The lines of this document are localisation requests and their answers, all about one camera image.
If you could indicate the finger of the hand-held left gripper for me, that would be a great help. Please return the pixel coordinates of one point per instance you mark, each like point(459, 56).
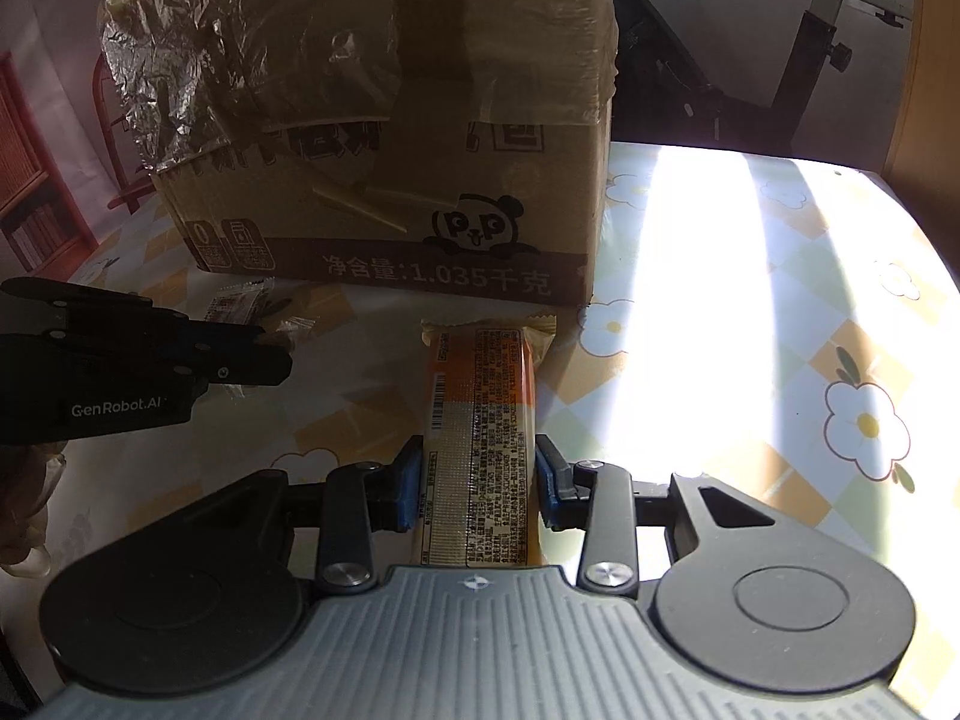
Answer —
point(247, 367)
point(112, 307)

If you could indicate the printed wall backdrop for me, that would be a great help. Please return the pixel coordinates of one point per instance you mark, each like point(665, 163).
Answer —
point(52, 127)

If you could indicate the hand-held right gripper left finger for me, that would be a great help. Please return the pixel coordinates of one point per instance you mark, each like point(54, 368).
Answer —
point(409, 484)

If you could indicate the plastic-wrapped cardboard box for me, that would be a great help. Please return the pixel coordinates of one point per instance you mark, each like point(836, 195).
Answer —
point(360, 127)

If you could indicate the small red-print snack packet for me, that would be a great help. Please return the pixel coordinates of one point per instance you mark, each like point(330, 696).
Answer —
point(238, 301)

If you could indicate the black exercise bike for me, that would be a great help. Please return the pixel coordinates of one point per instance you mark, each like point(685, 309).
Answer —
point(802, 60)

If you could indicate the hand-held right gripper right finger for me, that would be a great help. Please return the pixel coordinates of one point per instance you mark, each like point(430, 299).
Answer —
point(551, 484)

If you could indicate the person's left hand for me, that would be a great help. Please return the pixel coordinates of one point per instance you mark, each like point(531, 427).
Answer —
point(30, 499)

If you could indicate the small clear wrapper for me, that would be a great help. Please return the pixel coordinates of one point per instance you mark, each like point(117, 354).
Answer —
point(296, 331)

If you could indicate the orange wafer packet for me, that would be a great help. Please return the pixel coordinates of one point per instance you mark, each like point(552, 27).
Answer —
point(480, 435)

